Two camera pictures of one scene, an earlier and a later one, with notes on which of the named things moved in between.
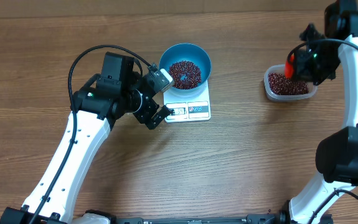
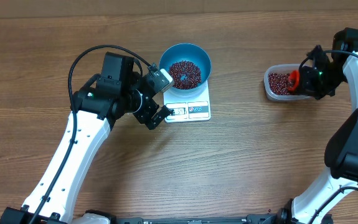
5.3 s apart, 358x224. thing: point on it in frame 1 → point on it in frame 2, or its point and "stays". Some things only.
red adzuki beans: x=279 y=84 stays
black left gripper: x=145 y=116 stays
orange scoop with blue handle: x=289 y=68 → x=294 y=80
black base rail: x=258 y=218 stays
